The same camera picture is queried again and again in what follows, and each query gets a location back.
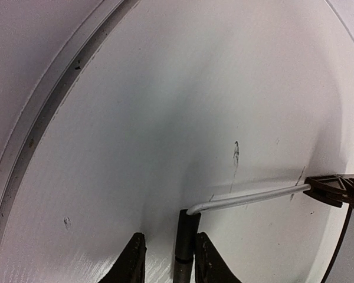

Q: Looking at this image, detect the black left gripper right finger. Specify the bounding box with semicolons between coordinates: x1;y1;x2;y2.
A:
195;232;241;283

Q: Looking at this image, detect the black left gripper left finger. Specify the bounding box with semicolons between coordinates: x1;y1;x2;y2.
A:
114;232;146;282

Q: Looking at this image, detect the aluminium table edge rail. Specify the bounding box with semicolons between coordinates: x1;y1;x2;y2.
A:
0;0;133;266

